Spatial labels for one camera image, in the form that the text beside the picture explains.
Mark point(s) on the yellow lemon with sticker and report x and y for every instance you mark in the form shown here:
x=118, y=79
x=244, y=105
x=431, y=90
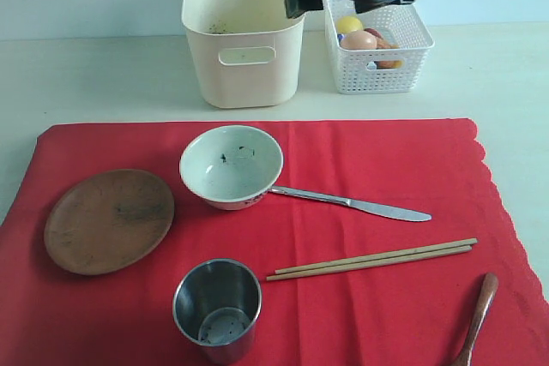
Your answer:
x=348, y=24

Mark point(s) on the brown egg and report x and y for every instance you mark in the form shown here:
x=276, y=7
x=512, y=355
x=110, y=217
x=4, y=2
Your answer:
x=359, y=40

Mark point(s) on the red toy sausage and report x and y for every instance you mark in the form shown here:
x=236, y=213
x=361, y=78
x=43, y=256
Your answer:
x=374, y=32

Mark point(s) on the orange fried chicken piece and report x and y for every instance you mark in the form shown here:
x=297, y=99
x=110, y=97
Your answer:
x=383, y=44

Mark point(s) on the white ceramic bowl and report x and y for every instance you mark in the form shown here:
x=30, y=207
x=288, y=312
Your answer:
x=231, y=167

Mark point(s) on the silver table knife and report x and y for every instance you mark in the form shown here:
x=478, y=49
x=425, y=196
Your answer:
x=381, y=210

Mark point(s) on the brown wooden plate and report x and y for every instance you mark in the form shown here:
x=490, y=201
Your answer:
x=109, y=221

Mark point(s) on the wooden chopstick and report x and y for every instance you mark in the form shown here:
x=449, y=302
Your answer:
x=395, y=253
x=368, y=264

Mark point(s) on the stainless steel cup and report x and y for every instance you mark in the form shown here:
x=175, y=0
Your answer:
x=216, y=306

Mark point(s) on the brown wooden spoon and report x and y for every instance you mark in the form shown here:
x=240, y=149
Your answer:
x=484, y=301

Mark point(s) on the yellow toy cheese wedge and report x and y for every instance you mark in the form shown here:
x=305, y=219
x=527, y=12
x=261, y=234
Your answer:
x=387, y=64

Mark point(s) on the cream plastic bin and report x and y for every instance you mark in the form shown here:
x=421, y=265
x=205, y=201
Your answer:
x=246, y=53

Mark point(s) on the white perforated plastic basket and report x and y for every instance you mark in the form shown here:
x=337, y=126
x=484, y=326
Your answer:
x=355, y=72

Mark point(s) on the red tablecloth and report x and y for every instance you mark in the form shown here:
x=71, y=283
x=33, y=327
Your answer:
x=415, y=313

